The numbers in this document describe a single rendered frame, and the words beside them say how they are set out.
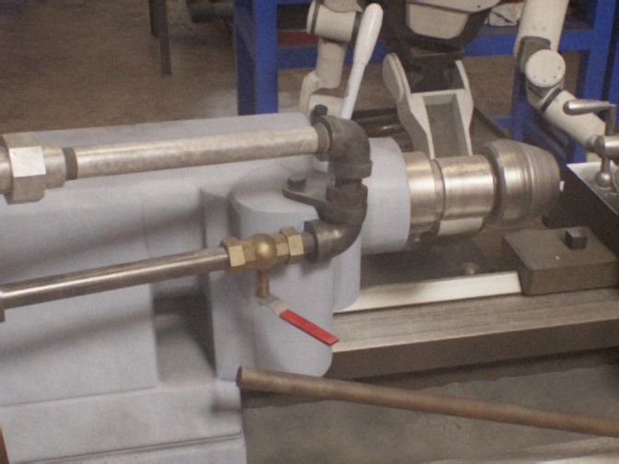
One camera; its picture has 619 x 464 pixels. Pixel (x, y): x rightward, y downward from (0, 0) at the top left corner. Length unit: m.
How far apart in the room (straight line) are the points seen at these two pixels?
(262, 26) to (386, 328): 1.60
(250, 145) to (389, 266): 1.93
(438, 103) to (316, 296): 1.52
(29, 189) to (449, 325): 0.70
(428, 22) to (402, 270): 0.75
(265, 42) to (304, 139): 1.99
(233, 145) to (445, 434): 0.63
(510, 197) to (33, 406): 0.48
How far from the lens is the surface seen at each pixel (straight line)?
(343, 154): 0.72
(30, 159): 0.61
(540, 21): 2.04
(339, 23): 2.22
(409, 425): 1.21
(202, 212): 0.81
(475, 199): 0.92
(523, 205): 0.93
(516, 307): 1.24
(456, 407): 0.82
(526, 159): 0.94
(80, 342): 0.84
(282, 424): 1.20
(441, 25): 2.14
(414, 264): 2.61
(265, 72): 2.71
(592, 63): 3.02
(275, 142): 0.69
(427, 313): 1.22
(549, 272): 1.26
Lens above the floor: 1.51
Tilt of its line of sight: 29 degrees down
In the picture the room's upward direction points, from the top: straight up
